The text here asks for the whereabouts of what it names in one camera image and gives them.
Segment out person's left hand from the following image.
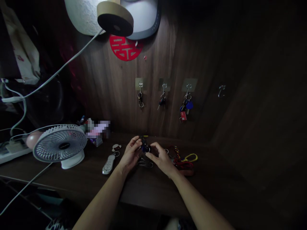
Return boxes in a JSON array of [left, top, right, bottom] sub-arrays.
[[119, 136, 144, 172]]

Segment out red paper cut decoration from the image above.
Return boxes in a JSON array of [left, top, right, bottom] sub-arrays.
[[109, 34, 144, 61]]

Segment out fan power cable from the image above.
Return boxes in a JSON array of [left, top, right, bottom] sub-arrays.
[[0, 162, 53, 216]]

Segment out person's legs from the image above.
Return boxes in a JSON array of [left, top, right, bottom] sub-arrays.
[[45, 214, 195, 230]]

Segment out person's right hand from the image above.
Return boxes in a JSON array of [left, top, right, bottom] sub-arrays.
[[145, 142, 180, 179]]

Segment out round lamp with gold rim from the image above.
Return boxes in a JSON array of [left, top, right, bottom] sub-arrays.
[[97, 0, 134, 37]]

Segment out white desk fan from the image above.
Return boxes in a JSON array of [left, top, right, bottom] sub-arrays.
[[33, 124, 88, 170]]

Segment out adhesive hook with blue keys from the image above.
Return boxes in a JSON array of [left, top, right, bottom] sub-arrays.
[[179, 78, 199, 122]]

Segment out adhesive hook with car key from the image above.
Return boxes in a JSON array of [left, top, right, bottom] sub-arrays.
[[157, 78, 171, 111]]

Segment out red braided lanyard keychain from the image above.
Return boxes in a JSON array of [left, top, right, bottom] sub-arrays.
[[165, 145, 195, 177]]

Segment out grey rimmed oval mirror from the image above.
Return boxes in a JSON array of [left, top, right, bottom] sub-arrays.
[[120, 0, 161, 40]]

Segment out dark key bunch with ring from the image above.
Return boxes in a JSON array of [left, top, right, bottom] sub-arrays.
[[137, 135, 153, 153]]

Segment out dark keys on table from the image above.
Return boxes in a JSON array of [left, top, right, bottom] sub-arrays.
[[137, 157, 154, 168]]

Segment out white oval wall object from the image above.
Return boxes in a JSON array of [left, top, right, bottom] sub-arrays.
[[64, 0, 107, 36]]

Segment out white power strip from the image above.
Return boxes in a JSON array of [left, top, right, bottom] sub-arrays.
[[0, 138, 34, 165]]

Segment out pink round object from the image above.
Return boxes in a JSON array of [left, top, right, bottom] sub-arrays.
[[26, 133, 42, 150]]

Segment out white remote key fob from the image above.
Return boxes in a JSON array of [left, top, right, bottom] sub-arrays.
[[102, 154, 116, 175]]

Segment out white power cable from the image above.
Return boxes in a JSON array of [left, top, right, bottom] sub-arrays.
[[0, 30, 106, 142]]

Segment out adhesive hook with dark keys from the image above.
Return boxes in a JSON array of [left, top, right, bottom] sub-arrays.
[[135, 77, 147, 112]]

